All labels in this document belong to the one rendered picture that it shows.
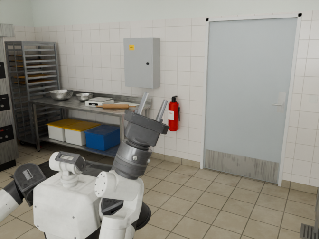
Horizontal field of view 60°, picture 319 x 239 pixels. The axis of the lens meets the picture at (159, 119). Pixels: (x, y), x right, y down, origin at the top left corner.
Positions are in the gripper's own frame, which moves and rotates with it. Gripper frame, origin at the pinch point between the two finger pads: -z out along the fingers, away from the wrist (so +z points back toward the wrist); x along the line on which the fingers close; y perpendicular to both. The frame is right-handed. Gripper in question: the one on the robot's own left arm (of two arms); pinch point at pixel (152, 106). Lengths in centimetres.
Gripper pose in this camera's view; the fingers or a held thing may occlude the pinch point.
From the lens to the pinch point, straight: 72.8
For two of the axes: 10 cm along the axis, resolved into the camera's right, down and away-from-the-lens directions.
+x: -9.2, -3.5, -1.8
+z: -3.6, 9.3, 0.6
